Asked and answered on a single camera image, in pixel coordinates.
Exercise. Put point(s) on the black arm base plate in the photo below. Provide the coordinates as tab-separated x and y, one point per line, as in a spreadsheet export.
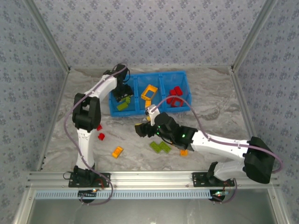
105	179
198	179

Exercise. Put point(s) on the orange lego window frame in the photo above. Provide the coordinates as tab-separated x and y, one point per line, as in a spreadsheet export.
154	89

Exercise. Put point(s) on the small circuit board with LED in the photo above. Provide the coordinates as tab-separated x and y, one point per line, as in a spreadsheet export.
88	192
219	193

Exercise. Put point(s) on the aluminium side rail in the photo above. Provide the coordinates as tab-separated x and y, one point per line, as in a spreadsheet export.
243	105
53	116

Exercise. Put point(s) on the orange lego brick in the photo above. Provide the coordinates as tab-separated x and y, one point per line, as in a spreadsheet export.
117	152
183	153

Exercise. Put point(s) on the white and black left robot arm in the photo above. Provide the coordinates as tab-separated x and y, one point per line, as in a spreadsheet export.
85	116

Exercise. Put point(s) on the wide aluminium mounting rail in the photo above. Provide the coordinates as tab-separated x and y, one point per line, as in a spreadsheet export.
151	179

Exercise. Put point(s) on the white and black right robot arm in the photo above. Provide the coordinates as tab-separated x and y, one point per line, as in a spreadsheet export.
222	144

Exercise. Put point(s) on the small green lego brick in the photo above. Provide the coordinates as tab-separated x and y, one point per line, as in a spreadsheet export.
128	100

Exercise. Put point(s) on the small red lego brick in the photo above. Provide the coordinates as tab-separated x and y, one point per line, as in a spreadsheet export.
101	136

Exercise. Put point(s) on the aluminium frame post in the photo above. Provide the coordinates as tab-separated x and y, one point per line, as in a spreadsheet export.
49	38
254	35

